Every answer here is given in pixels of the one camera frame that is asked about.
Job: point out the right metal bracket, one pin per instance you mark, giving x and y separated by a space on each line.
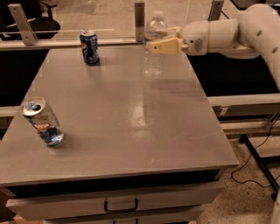
215 11

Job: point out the silver soda can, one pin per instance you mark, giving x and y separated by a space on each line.
42 118

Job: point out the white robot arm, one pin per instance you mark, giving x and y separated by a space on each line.
256 32

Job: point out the black stand leg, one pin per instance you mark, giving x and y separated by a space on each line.
262 165

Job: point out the left metal bracket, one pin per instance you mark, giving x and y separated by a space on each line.
27 34

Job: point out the black office chair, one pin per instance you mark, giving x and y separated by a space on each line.
39 16

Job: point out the metal bracket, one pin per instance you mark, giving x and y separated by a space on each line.
215 11
27 34
139 7

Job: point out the blue pepsi can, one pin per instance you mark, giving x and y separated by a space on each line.
89 47

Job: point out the glass partition panel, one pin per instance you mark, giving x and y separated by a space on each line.
116 18

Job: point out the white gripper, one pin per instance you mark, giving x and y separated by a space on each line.
194 38

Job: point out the clear plastic water bottle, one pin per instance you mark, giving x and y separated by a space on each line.
154 31

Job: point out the black drawer handle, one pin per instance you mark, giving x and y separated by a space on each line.
121 207

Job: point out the middle metal bracket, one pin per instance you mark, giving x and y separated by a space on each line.
139 7

